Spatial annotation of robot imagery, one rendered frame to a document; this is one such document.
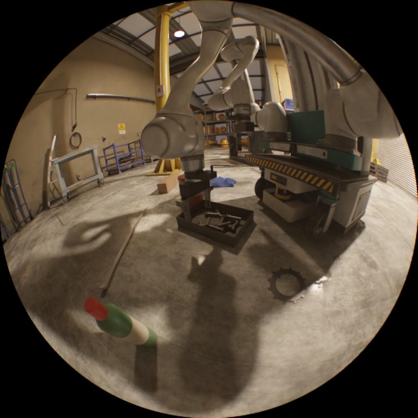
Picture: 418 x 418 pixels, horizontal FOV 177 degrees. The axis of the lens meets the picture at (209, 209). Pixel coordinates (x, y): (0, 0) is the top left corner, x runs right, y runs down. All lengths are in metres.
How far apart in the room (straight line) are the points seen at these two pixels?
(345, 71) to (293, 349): 0.72
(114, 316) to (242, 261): 0.44
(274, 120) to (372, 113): 0.62
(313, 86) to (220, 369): 1.28
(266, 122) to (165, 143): 0.74
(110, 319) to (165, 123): 0.38
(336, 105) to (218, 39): 0.48
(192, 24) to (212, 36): 6.89
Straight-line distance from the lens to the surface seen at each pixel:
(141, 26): 7.74
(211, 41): 0.61
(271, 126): 0.91
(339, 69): 0.48
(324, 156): 0.64
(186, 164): 0.48
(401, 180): 7.41
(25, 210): 4.37
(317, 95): 1.00
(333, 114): 0.63
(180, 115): 0.33
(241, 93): 0.72
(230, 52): 1.18
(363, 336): 0.61
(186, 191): 0.48
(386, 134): 0.51
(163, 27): 3.70
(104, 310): 0.28
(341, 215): 0.76
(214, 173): 0.47
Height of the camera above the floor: 0.41
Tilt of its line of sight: 28 degrees down
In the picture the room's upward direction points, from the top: 5 degrees counter-clockwise
